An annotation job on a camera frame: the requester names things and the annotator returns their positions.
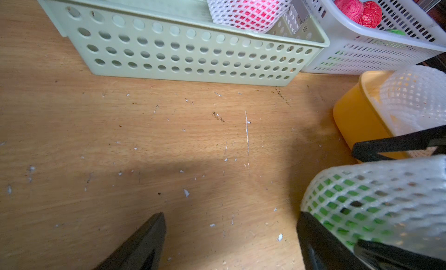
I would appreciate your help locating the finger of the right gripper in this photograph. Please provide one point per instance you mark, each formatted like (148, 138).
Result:
(380, 256)
(371, 151)

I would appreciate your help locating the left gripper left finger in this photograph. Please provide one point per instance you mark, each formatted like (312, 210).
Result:
(142, 250)

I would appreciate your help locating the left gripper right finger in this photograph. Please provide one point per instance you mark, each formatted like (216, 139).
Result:
(321, 250)

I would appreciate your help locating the green apple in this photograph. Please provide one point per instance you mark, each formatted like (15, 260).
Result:
(396, 31)
(400, 203)

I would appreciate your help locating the red apple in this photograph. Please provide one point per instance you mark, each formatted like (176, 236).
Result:
(371, 16)

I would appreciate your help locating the yellow plastic tray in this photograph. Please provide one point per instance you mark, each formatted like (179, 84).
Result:
(357, 114)

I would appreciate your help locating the white plastic basket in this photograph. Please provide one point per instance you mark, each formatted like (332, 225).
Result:
(355, 49)

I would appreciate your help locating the green plastic basket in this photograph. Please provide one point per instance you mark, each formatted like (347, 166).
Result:
(177, 40)

